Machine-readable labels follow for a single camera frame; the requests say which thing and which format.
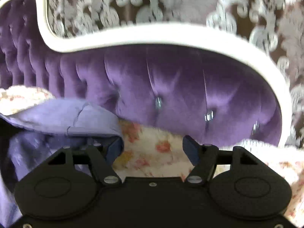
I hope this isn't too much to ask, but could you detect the purple tufted sofa white frame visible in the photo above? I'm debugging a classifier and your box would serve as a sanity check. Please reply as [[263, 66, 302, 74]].
[[0, 0, 292, 148]]

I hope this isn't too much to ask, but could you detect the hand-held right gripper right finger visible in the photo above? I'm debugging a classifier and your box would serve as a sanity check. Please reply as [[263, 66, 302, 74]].
[[182, 135, 264, 186]]

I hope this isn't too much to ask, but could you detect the brown damask curtain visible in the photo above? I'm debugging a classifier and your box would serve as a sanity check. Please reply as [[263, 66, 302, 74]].
[[40, 0, 304, 148]]

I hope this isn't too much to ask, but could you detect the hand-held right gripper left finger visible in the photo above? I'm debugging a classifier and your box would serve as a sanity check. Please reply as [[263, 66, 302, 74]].
[[40, 138, 124, 186]]

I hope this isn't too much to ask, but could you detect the floral quilted bedspread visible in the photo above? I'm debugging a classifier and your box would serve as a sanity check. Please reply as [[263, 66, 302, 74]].
[[0, 87, 304, 226]]

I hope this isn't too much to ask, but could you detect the purple hooded zip jacket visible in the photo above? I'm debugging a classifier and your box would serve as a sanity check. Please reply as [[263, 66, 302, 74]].
[[0, 98, 125, 221]]

